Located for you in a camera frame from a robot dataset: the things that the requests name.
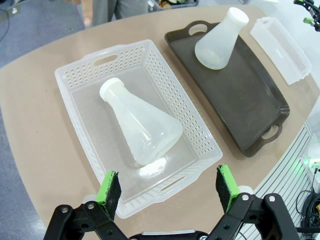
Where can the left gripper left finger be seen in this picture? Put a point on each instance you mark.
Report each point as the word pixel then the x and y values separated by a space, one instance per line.
pixel 110 197

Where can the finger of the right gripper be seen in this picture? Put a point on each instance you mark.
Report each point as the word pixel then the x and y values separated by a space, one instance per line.
pixel 301 2
pixel 310 21

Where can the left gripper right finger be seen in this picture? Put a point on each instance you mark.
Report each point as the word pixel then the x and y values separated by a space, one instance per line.
pixel 226 190

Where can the translucent white conical flask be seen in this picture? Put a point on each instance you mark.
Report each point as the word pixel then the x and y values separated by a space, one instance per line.
pixel 220 45
pixel 145 125

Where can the person's right hand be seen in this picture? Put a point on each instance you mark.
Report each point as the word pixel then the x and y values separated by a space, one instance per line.
pixel 88 13

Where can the white perforated plastic basket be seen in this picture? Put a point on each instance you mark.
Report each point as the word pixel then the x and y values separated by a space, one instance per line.
pixel 282 50
pixel 82 100

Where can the aluminium profile mounting platform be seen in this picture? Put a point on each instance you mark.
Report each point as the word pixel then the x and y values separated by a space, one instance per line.
pixel 280 180

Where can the dark brown serving tray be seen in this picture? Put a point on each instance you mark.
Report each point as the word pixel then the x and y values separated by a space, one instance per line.
pixel 245 100

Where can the grey bin with items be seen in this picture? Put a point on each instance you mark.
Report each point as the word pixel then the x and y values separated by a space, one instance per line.
pixel 172 3

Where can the grey trousers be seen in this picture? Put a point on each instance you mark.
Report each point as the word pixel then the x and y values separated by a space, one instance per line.
pixel 120 11

